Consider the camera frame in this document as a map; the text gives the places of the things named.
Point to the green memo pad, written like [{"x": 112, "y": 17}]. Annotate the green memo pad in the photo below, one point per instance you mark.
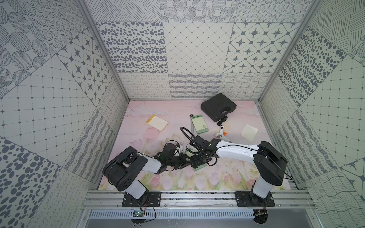
[
  {"x": 200, "y": 124},
  {"x": 196, "y": 161}
]

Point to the black plastic tool case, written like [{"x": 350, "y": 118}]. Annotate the black plastic tool case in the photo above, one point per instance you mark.
[{"x": 218, "y": 106}]

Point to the yellow-top memo pad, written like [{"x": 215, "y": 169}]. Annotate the yellow-top memo pad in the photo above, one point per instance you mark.
[{"x": 157, "y": 123}]

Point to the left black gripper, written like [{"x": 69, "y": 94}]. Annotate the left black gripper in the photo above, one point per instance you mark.
[{"x": 182, "y": 164}]

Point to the aluminium rail frame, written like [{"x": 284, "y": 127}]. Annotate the aluminium rail frame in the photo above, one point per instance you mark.
[{"x": 283, "y": 199}]

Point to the right circuit board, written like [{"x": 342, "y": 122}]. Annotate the right circuit board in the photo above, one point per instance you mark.
[{"x": 260, "y": 216}]

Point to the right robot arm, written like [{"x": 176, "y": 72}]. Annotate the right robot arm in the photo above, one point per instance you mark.
[{"x": 270, "y": 163}]

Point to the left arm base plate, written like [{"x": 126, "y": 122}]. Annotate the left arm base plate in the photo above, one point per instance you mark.
[{"x": 148, "y": 199}]

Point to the white orange glue gun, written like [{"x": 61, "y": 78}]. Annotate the white orange glue gun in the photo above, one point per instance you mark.
[{"x": 222, "y": 135}]

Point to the silver ratchet wrench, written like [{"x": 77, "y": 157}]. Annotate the silver ratchet wrench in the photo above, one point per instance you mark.
[{"x": 192, "y": 125}]

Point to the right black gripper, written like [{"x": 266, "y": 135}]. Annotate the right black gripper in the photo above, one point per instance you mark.
[{"x": 194, "y": 162}]

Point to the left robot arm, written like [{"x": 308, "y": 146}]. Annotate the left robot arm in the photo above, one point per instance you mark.
[{"x": 123, "y": 170}]

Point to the torn cream memo page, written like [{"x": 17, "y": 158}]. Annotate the torn cream memo page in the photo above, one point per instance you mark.
[{"x": 249, "y": 132}]

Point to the left circuit board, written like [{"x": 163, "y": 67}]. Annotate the left circuit board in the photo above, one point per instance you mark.
[{"x": 138, "y": 214}]

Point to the circuit board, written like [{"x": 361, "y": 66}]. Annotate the circuit board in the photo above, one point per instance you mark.
[
  {"x": 260, "y": 216},
  {"x": 138, "y": 214}
]

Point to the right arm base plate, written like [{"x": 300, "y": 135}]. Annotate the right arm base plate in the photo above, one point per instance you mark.
[{"x": 249, "y": 199}]

